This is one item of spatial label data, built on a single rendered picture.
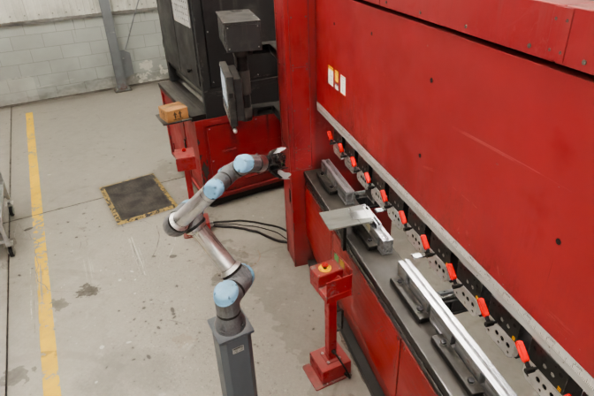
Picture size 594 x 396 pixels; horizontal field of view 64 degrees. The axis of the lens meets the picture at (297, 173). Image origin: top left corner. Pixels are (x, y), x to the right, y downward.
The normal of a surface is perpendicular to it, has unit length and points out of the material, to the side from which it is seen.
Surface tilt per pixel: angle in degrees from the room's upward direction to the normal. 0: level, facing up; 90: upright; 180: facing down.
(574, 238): 90
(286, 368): 0
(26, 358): 0
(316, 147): 90
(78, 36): 90
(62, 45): 90
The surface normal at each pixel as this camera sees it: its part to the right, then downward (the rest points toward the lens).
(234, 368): 0.47, 0.40
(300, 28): 0.27, 0.44
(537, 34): -0.96, 0.16
